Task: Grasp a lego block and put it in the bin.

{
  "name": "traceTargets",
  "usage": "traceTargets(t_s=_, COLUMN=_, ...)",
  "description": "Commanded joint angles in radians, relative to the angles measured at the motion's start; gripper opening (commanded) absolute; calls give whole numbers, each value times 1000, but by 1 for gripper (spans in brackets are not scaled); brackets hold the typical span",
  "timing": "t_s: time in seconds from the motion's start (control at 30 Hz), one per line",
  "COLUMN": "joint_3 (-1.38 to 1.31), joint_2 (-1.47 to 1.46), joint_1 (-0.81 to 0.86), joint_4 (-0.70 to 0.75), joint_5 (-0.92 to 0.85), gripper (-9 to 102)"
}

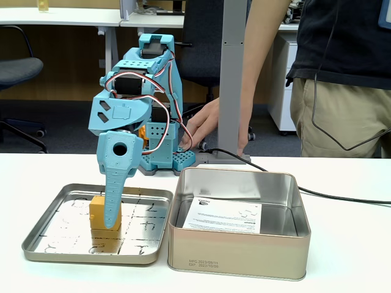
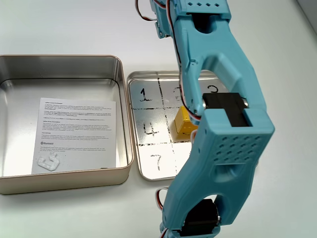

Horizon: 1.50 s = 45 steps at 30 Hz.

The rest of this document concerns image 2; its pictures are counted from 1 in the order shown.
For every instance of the printed white paper sheet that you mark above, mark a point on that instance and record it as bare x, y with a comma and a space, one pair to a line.
74, 134

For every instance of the clear lego piece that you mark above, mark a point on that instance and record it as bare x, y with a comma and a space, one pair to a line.
48, 162

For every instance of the yellow lego block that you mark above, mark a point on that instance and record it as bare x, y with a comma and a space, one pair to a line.
184, 124

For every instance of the numbered metal tin lid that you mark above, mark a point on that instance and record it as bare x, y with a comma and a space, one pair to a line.
148, 153

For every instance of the gold metal tin box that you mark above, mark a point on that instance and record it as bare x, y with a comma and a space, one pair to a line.
74, 183

